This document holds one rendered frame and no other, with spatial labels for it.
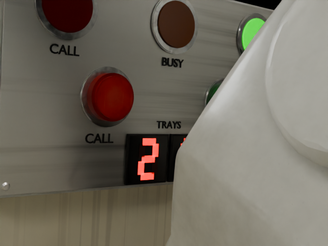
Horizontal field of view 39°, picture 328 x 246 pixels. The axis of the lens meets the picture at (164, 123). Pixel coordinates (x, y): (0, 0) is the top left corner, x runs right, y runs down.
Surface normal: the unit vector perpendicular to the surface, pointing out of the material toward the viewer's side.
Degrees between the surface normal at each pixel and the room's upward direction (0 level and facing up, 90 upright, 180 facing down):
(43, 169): 90
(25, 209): 90
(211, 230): 114
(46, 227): 90
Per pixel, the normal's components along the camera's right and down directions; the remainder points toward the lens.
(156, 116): 0.59, 0.07
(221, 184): -0.84, 0.37
